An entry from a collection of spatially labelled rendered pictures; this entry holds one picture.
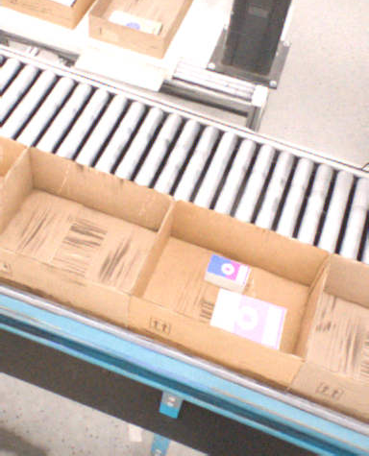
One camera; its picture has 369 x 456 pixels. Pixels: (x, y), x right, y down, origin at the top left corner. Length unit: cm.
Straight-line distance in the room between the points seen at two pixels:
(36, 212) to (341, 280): 79
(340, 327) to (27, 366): 81
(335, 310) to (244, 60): 102
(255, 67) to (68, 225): 97
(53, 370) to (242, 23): 124
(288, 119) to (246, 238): 178
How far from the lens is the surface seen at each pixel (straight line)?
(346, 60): 379
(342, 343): 167
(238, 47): 234
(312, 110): 344
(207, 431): 180
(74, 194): 176
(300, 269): 168
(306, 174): 213
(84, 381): 183
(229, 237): 165
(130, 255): 169
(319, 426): 155
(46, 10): 248
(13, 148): 173
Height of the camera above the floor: 232
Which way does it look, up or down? 52 degrees down
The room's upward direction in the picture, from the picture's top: 10 degrees clockwise
